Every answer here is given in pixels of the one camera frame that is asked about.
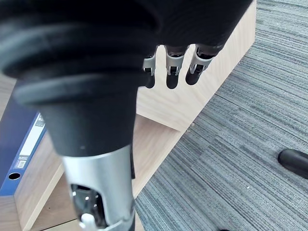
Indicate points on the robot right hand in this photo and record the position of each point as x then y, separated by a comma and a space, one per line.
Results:
84, 72

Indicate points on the blue lever arch folder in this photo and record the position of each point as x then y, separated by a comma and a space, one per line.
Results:
16, 149

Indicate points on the light wood cabinet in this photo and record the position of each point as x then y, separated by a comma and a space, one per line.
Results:
163, 120

